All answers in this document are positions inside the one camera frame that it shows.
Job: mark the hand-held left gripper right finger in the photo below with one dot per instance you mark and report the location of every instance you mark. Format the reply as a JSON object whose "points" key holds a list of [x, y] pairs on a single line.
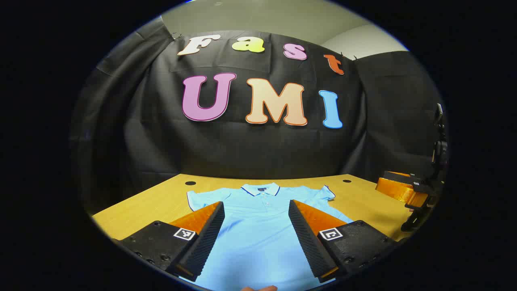
{"points": [[309, 242]]}

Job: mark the light blue T-shirt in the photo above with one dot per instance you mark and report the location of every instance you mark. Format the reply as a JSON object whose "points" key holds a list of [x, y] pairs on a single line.
{"points": [[258, 234]]}

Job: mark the black backdrop cloth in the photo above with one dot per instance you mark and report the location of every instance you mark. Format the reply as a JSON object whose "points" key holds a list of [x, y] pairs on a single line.
{"points": [[262, 149]]}

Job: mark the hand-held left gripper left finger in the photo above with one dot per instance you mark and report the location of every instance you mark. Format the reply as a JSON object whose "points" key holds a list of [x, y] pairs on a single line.
{"points": [[208, 238]]}

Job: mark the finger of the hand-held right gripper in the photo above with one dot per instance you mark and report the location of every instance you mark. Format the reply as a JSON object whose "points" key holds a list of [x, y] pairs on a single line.
{"points": [[400, 178], [398, 192]]}

